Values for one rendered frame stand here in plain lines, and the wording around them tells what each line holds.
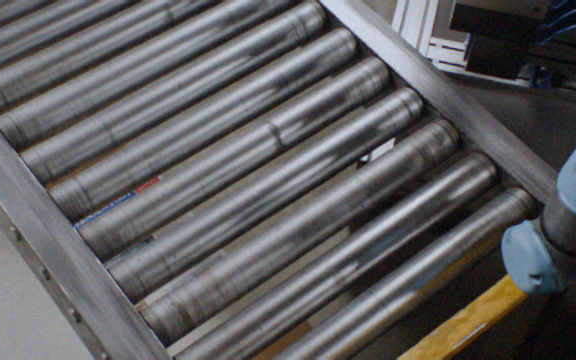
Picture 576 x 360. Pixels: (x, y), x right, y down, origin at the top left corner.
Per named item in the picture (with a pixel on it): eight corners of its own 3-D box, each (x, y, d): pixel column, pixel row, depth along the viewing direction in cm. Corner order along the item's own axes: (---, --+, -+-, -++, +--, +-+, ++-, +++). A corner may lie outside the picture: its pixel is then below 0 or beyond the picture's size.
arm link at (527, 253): (545, 274, 87) (523, 314, 94) (648, 246, 89) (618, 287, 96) (508, 208, 91) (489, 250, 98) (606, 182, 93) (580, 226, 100)
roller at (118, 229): (389, 91, 123) (403, 76, 118) (88, 276, 105) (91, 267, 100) (368, 61, 123) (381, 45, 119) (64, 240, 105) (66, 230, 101)
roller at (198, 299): (455, 152, 117) (474, 142, 113) (149, 359, 100) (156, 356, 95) (434, 120, 118) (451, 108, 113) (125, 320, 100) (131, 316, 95)
